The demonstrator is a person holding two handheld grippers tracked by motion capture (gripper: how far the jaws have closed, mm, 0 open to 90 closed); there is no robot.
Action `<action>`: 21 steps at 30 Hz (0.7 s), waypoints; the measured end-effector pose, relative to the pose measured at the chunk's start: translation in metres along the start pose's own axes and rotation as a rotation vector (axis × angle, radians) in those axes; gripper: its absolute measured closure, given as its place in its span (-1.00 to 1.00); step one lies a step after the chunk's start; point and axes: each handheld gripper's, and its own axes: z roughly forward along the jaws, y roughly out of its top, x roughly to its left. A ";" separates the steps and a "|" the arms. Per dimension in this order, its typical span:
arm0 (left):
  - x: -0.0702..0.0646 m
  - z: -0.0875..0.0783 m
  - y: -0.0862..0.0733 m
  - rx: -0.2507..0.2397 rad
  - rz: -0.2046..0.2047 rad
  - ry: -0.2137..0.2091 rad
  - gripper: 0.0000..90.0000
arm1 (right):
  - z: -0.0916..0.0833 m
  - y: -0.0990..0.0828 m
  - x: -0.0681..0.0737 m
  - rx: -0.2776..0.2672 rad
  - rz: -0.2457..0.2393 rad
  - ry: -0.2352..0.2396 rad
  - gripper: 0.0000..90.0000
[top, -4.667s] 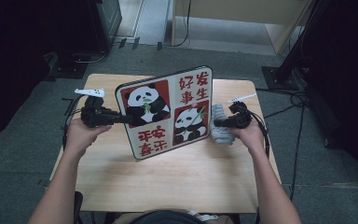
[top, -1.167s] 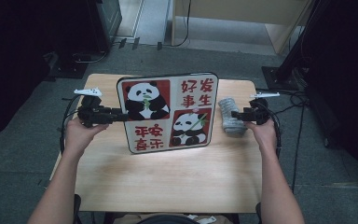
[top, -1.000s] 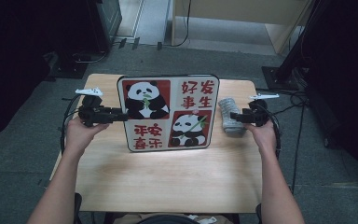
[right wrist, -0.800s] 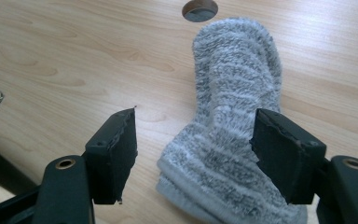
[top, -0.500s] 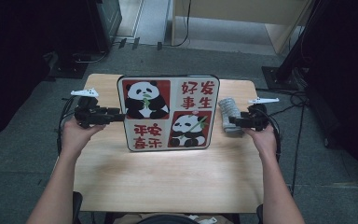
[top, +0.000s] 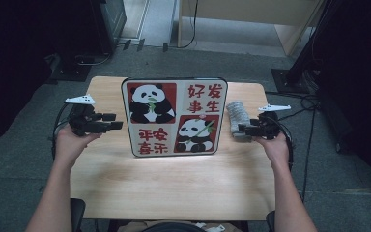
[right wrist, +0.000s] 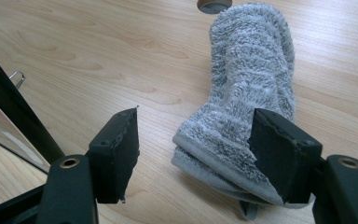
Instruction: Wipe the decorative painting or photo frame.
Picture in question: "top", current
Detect looped black floor cable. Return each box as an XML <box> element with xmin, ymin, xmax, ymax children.
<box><xmin>265</xmin><ymin>91</ymin><xmax>322</xmax><ymax>124</ymax></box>

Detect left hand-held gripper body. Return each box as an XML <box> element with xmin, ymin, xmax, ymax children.
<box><xmin>64</xmin><ymin>93</ymin><xmax>104</xmax><ymax>137</ymax></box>

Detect hand-held gripper cable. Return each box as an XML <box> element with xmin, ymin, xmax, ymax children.
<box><xmin>274</xmin><ymin>115</ymin><xmax>295</xmax><ymax>172</ymax></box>
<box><xmin>50</xmin><ymin>102</ymin><xmax>72</xmax><ymax>161</ymax></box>

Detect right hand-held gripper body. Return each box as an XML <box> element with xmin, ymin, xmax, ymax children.
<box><xmin>257</xmin><ymin>103</ymin><xmax>293</xmax><ymax>141</ymax></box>

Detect person's left hand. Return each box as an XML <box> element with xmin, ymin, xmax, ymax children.
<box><xmin>54</xmin><ymin>125</ymin><xmax>102</xmax><ymax>165</ymax></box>

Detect black equipment cabinet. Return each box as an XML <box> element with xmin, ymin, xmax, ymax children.
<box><xmin>88</xmin><ymin>0</ymin><xmax>128</xmax><ymax>56</ymax></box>

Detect black hanging cable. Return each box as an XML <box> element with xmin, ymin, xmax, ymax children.
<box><xmin>177</xmin><ymin>0</ymin><xmax>200</xmax><ymax>49</ymax></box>

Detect black stand base plate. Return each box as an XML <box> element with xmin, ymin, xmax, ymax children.
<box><xmin>48</xmin><ymin>52</ymin><xmax>93</xmax><ymax>82</ymax></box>

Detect black metal stand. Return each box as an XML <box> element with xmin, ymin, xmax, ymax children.
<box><xmin>271</xmin><ymin>0</ymin><xmax>340</xmax><ymax>95</ymax></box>

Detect coiled black floor cable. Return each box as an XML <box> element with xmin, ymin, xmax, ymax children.
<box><xmin>74</xmin><ymin>52</ymin><xmax>113</xmax><ymax>68</ymax></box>

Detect long black floor cable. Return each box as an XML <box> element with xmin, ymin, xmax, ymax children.
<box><xmin>299</xmin><ymin>107</ymin><xmax>319</xmax><ymax>208</ymax></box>

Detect black chair armrest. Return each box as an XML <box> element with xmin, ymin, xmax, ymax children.
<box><xmin>70</xmin><ymin>197</ymin><xmax>87</xmax><ymax>232</ymax></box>
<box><xmin>265</xmin><ymin>210</ymin><xmax>276</xmax><ymax>232</ymax></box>

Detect person's dark shirt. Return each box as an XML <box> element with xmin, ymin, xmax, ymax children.
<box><xmin>141</xmin><ymin>222</ymin><xmax>207</xmax><ymax>232</ymax></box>

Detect left hand-held gripper cable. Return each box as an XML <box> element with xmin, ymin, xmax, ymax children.
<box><xmin>50</xmin><ymin>102</ymin><xmax>72</xmax><ymax>161</ymax></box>

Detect person's right hand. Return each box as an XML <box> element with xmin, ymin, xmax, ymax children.
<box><xmin>254</xmin><ymin>131</ymin><xmax>291</xmax><ymax>169</ymax></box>

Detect panda print board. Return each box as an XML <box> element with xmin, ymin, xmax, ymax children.
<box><xmin>121</xmin><ymin>76</ymin><xmax>229</xmax><ymax>159</ymax></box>

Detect small white object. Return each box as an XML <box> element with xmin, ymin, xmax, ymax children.
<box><xmin>194</xmin><ymin>222</ymin><xmax>226</xmax><ymax>232</ymax></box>

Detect dark curtain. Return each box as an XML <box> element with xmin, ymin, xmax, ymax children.
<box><xmin>315</xmin><ymin>0</ymin><xmax>371</xmax><ymax>202</ymax></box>
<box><xmin>0</xmin><ymin>0</ymin><xmax>93</xmax><ymax>150</ymax></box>

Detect light wooden cabinet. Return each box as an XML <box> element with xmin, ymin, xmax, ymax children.
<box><xmin>177</xmin><ymin>0</ymin><xmax>324</xmax><ymax>58</ymax></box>

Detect person's beige trousers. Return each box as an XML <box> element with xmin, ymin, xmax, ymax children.
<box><xmin>117</xmin><ymin>220</ymin><xmax>243</xmax><ymax>232</ymax></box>

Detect right hand-held gripper cable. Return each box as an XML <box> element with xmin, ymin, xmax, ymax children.
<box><xmin>274</xmin><ymin>115</ymin><xmax>295</xmax><ymax>172</ymax></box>

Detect grey fluffy cloth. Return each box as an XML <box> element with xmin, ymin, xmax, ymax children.
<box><xmin>225</xmin><ymin>100</ymin><xmax>253</xmax><ymax>142</ymax></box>

